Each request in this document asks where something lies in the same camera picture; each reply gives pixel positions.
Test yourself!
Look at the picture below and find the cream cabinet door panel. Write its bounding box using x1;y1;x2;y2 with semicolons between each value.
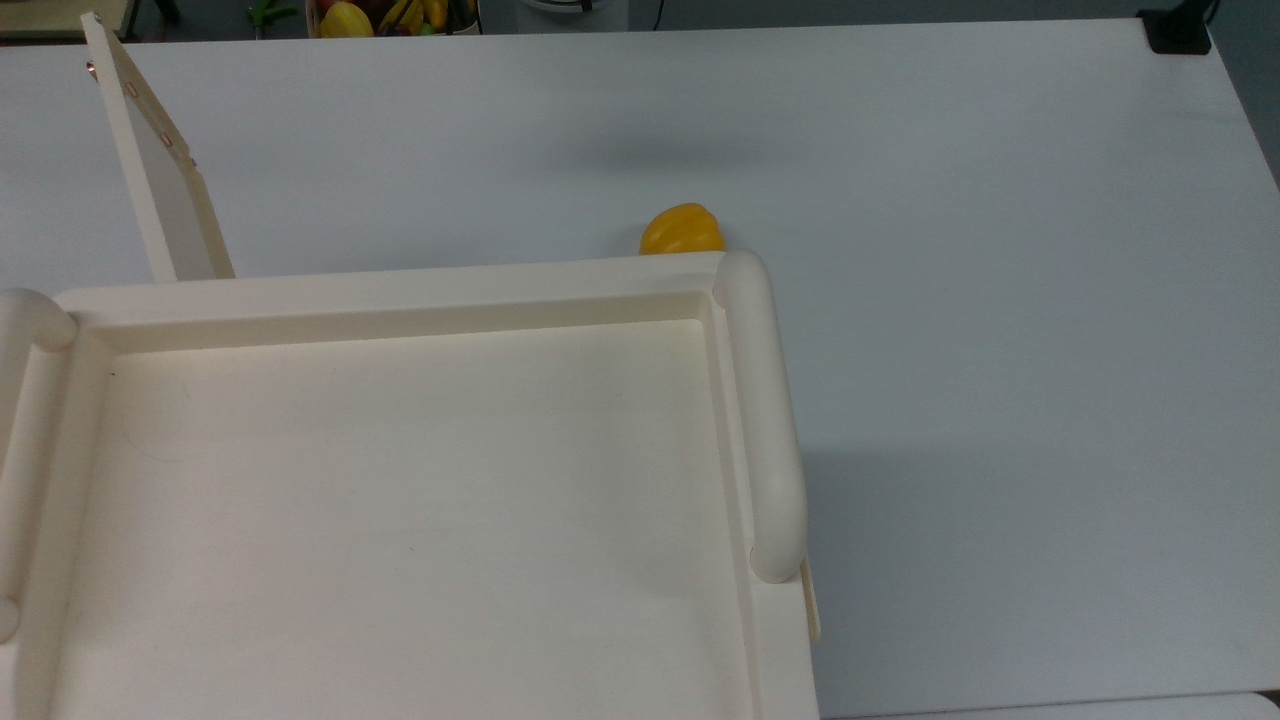
80;12;237;283

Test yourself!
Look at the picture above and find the cream plastic storage cabinet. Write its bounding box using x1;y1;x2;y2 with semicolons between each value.
0;250;823;720

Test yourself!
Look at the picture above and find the yellow bell pepper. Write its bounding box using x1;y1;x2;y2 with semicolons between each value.
639;203;727;257

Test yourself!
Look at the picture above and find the banana bunch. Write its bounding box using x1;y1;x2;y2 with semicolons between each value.
378;0;451;33

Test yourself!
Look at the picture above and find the fruit basket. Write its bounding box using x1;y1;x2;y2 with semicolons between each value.
306;0;481;39

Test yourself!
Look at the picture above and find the yellow round fruit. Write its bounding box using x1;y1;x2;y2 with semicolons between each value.
319;1;375;39

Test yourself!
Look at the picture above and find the black table clamp with pole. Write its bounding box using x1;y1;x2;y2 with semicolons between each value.
1137;0;1223;56

